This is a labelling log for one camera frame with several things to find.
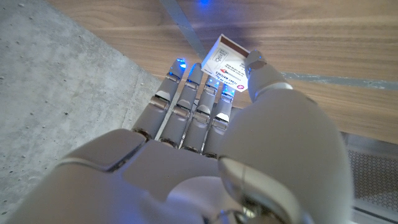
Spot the white matchbox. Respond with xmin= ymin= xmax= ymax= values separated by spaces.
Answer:
xmin=201 ymin=33 xmax=251 ymax=93

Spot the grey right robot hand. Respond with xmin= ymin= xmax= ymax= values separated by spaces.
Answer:
xmin=6 ymin=49 xmax=355 ymax=224

